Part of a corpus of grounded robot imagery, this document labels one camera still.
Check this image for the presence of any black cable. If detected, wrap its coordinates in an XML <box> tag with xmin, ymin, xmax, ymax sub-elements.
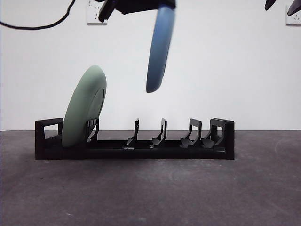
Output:
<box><xmin>0</xmin><ymin>0</ymin><xmax>77</xmax><ymax>30</ymax></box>

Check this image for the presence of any blue plate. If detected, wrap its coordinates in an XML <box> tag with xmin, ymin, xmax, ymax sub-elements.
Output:
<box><xmin>145</xmin><ymin>6</ymin><xmax>176</xmax><ymax>94</ymax></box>

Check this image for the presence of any white wall socket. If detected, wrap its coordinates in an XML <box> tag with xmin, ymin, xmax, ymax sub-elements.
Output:
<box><xmin>87</xmin><ymin>0</ymin><xmax>108</xmax><ymax>25</ymax></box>
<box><xmin>285</xmin><ymin>4</ymin><xmax>301</xmax><ymax>26</ymax></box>

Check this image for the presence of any pale green plate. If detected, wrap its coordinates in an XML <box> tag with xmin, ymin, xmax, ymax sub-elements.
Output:
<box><xmin>61</xmin><ymin>64</ymin><xmax>108</xmax><ymax>149</ymax></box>

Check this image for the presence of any black plastic plate rack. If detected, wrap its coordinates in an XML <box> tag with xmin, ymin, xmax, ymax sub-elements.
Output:
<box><xmin>34</xmin><ymin>117</ymin><xmax>235</xmax><ymax>161</ymax></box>

